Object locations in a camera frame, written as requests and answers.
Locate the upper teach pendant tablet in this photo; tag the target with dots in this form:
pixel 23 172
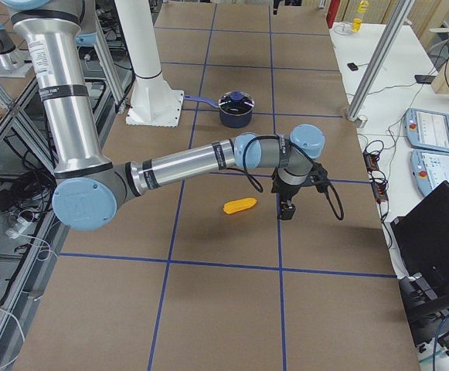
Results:
pixel 427 129

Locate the black orange adapter box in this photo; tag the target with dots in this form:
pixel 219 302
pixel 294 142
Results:
pixel 371 161

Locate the teach pendant tablet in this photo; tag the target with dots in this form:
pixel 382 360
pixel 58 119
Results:
pixel 430 169
pixel 427 129

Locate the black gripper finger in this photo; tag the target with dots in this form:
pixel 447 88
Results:
pixel 283 215
pixel 290 211

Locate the glass pot lid blue knob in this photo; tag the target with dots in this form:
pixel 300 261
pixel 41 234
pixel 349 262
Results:
pixel 237 102

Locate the aluminium frame post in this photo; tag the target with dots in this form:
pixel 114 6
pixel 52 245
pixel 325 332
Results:
pixel 381 51

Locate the black power brick floor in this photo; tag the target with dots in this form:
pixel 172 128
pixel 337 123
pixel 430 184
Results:
pixel 7 200

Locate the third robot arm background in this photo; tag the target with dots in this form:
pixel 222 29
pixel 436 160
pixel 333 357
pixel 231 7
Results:
pixel 14 63

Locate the lower teach pendant tablet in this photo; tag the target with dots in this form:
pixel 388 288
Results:
pixel 430 169

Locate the yellow toy corn cob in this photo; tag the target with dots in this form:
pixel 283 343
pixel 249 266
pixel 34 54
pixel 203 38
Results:
pixel 239 205

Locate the black laptop computer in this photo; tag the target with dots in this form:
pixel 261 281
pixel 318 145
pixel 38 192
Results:
pixel 422 236

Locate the dark blue saucepan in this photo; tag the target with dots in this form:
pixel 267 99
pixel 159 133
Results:
pixel 230 120

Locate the yellow cup on table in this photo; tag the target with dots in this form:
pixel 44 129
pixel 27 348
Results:
pixel 356 24

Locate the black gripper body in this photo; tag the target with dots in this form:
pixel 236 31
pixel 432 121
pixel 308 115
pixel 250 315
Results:
pixel 288 193

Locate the black monitor stand base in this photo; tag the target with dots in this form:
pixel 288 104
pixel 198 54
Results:
pixel 427 312

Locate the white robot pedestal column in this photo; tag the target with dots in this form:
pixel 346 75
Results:
pixel 153 102

